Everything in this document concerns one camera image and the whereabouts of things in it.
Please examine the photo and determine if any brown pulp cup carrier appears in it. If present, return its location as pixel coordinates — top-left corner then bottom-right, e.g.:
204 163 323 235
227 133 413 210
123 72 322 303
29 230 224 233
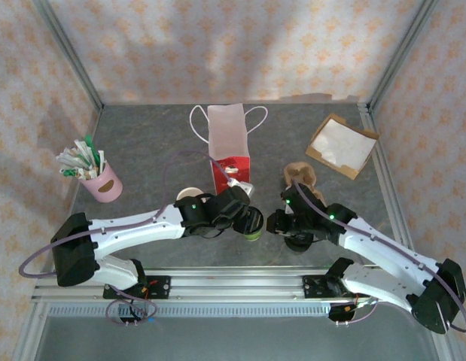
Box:
284 161 326 206

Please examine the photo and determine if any perforated cable tray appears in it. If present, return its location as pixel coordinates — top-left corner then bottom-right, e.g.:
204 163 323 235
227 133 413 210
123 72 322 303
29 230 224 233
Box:
47 303 334 317

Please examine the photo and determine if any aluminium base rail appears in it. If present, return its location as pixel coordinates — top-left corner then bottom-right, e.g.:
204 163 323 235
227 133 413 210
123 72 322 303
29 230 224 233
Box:
31 265 443 304

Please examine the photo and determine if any red white paper bag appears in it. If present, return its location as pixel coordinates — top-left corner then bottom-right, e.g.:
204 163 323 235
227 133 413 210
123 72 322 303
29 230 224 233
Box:
189 103 270 196

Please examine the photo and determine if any cardboard napkin box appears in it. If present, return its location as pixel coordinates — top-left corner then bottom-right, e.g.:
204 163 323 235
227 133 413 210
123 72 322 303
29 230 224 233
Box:
305 113 380 181

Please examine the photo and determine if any aluminium side rail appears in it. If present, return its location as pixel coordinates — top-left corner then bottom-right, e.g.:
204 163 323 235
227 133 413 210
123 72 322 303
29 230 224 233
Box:
12 105 105 361
358 103 466 361

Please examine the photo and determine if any aluminium frame post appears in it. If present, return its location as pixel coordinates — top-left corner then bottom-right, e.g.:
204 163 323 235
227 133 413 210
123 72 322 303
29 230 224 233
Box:
32 0 105 110
367 0 440 110

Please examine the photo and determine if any open paper cup black sleeve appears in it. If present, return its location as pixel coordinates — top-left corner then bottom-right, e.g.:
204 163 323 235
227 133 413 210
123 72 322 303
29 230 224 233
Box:
175 187 204 204

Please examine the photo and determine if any black plastic cup lid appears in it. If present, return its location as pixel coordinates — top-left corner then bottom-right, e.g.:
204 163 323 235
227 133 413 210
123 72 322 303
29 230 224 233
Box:
285 231 315 253

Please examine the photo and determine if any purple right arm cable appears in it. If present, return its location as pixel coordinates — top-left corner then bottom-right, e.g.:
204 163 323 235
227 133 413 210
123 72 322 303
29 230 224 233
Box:
291 180 466 335

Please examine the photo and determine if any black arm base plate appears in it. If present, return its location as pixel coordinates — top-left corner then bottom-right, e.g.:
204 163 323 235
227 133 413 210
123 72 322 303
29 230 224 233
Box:
103 275 170 301
303 275 369 301

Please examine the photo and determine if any green coffee cup black lid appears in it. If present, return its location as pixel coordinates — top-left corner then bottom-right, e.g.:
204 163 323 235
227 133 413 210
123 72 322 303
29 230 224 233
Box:
234 208 264 243

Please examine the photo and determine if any pink cup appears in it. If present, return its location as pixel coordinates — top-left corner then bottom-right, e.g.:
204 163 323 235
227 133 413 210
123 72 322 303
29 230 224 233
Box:
78 161 123 204

